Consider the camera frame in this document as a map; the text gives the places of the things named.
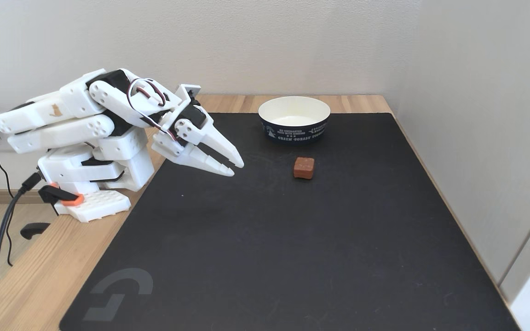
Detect brown toy cube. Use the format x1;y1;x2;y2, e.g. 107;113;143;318
293;157;315;180

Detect navy and white paper bowl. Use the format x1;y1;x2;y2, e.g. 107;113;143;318
258;96;331;144

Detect black desk mat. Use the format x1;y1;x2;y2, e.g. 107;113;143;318
59;113;521;331

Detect black and orange table clamp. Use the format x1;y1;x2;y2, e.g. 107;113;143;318
20;183;85;240

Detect red black white servo cable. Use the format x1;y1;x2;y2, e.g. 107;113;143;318
127;78;182;142

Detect white wall outlet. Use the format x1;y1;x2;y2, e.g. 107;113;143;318
0;131;19;153

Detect thin black cable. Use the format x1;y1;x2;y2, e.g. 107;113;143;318
0;139;14;267

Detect thick black cable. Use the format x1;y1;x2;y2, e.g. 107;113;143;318
0;172;44;285

